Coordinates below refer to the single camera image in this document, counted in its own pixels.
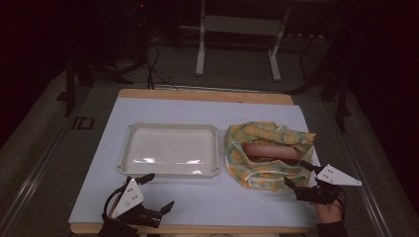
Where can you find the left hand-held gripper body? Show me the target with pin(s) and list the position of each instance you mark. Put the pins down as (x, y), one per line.
(130, 197)

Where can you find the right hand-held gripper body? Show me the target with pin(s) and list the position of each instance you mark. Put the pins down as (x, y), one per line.
(324, 192)

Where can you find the yellow green patterned cloth bag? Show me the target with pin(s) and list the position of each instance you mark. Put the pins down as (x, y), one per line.
(263, 177)

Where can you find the pink sausage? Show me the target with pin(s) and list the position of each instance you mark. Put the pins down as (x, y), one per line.
(270, 150)

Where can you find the white plastic tray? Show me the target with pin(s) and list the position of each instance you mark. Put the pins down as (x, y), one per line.
(171, 149)

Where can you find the person's left hand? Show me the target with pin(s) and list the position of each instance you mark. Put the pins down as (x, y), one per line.
(115, 204)

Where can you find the person's right hand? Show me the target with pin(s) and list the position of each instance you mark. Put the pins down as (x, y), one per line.
(328, 212)

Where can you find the pale blue table sheet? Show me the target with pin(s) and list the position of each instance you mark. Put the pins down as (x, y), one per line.
(197, 200)

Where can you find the black stand legs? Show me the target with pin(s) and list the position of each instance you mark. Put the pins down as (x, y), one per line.
(69, 89)
(342, 105)

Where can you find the white metal stand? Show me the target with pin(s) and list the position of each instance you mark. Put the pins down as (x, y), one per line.
(242, 24)

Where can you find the black floor bracket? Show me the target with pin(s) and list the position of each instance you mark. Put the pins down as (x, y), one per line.
(83, 122)

